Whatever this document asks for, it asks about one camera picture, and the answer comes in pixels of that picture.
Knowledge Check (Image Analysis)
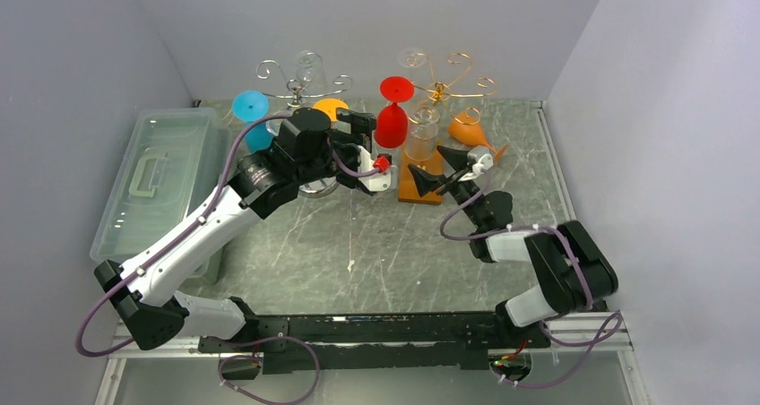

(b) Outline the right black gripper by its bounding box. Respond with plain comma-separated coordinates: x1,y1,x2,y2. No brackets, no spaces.
408,145,486,229

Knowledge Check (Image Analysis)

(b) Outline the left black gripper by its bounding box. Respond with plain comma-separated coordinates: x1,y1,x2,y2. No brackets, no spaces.
297,109,376,188

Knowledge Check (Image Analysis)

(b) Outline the red plastic wine glass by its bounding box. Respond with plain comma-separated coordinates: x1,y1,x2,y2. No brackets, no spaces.
374,75,415,149

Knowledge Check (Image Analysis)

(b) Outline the yellow plastic wine glass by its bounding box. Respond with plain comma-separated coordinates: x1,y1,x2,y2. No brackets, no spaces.
313,98,349,122

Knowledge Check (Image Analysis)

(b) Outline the orange plastic wine glass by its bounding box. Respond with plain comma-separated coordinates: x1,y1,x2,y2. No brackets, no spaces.
447,109,507,162

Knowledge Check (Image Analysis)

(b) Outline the clear patterned wine glass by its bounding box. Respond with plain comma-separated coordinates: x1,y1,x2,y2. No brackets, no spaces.
397,47,431,96

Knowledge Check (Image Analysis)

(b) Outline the blue plastic wine glass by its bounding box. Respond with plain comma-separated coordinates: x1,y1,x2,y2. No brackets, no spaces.
231,90,274,152

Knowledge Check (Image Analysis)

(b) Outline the clear plastic storage box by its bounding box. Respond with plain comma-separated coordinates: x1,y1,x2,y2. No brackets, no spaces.
90,108,234,263

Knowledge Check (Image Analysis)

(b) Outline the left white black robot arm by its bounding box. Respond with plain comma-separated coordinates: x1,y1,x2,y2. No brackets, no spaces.
95,108,391,351

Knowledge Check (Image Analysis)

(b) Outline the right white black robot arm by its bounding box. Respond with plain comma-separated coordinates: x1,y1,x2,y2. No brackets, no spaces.
408,146,619,347

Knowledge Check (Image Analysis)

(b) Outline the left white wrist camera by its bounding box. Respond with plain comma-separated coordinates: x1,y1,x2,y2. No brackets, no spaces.
358,149,399,193

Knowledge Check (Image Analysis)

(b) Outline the gold wire glass rack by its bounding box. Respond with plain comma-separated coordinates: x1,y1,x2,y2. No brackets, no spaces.
397,52,497,205

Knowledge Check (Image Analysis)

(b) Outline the silver wire glass rack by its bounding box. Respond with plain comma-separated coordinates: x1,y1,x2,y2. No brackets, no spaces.
255,59,353,199

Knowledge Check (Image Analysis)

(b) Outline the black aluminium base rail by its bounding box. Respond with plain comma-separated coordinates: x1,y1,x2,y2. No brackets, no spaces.
108,312,635,375

